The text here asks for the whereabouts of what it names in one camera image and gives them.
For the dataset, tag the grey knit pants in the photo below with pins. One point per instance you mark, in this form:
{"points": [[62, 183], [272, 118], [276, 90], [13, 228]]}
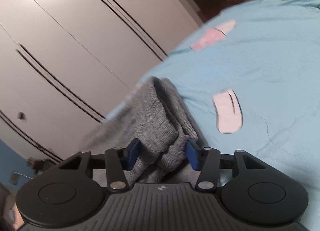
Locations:
{"points": [[157, 116]]}

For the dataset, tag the light blue mushroom bedsheet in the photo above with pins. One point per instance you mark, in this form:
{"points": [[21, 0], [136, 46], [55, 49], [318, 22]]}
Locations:
{"points": [[267, 52]]}

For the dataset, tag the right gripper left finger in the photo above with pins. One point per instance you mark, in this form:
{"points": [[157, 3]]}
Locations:
{"points": [[75, 189]]}

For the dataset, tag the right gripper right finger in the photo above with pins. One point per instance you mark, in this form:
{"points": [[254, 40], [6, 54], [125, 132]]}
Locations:
{"points": [[248, 188]]}

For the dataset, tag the white wardrobe with black handles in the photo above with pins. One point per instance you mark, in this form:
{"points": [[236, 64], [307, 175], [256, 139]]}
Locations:
{"points": [[66, 63]]}

